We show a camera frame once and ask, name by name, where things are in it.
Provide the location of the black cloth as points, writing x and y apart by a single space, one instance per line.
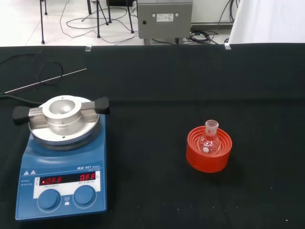
152 95

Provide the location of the thin metal probe rod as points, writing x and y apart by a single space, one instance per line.
47 80

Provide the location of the black tripod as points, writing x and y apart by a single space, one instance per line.
98 23
42 28

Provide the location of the heater with blue base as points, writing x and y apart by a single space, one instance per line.
59 167

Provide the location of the small clear cloth clip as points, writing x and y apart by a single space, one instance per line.
227 46
88 48

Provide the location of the grey metal cabinet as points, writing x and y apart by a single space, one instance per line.
164 28

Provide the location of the white hanging sheet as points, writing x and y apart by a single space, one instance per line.
267 21

